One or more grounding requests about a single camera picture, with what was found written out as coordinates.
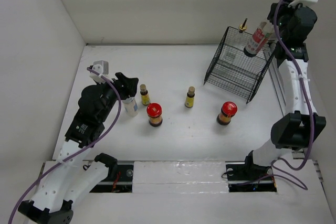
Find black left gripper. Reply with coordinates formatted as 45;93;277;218
96;72;138;122

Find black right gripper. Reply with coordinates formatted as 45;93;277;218
267;0;307;41

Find red label vinegar bottle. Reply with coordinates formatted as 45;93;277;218
243;20;274;58

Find clear glass oil bottle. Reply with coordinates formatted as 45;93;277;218
226;18;248;63

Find small yellow bottle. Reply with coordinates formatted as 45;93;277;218
140;84;150;106
185;86;195;108

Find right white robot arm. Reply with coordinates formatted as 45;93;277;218
241;0;326;179

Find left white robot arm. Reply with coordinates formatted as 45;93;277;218
14;69;139;223

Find white silver lid jar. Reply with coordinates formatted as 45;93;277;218
122;97;138;117

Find red lid jar left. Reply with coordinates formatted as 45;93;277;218
146;103;163;127

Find red lid jar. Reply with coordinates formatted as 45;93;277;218
146;103;163;127
217;101;238;125

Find red lid jar right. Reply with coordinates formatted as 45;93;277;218
217;101;238;125

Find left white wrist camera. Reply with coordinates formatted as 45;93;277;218
90;60;109;84

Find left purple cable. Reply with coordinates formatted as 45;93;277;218
7;67;123;224

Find black wire basket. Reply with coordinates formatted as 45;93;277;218
204;26;274;103

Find black metal base rail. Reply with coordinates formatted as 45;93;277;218
92;161;277;194

